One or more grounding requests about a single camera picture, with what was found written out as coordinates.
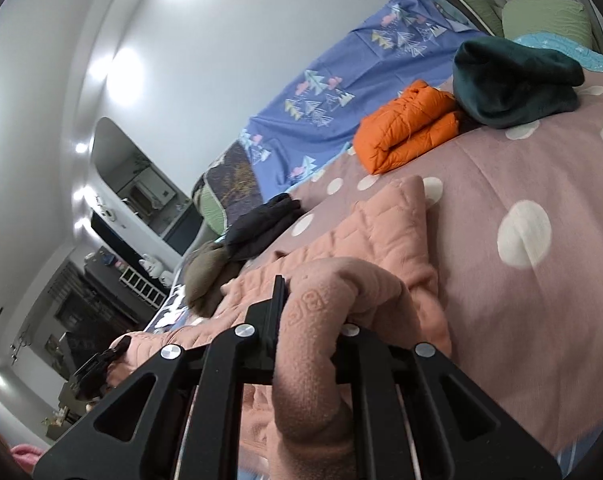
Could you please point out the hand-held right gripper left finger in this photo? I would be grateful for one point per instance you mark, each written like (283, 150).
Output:
(277, 312)

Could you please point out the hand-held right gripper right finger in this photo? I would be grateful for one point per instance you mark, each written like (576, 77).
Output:
(352, 360)

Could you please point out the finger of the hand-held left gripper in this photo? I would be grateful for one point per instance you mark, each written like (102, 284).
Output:
(120, 346)

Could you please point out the pink quilted fleece garment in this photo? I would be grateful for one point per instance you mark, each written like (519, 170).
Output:
(371, 240)

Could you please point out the person's left forearm pink sleeve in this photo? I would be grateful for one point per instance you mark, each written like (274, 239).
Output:
(24, 456)

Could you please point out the dark cabinet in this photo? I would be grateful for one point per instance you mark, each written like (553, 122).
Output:
(96, 305)

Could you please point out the white slatted rack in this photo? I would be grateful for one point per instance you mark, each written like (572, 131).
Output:
(142, 287)

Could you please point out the olive brown garment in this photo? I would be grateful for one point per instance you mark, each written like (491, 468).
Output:
(209, 275)

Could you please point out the black garment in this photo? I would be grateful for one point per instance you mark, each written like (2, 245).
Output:
(261, 225)

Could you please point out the dark tree-print quilt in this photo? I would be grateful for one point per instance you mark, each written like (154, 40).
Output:
(231, 180)

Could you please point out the orange puffer jacket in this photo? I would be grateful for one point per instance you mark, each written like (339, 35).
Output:
(406, 125)

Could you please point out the pink polka dot bed sheet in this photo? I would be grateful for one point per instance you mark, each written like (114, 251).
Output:
(531, 210)

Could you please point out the blue tree-print sheet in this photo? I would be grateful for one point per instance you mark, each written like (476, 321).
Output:
(341, 75)

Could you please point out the dark green fleece garment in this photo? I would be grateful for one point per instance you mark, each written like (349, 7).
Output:
(511, 80)

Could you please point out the green pillow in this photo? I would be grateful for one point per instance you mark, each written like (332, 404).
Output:
(546, 17)
(476, 7)

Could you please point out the light blue starred blanket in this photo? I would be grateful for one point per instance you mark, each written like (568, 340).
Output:
(581, 50)

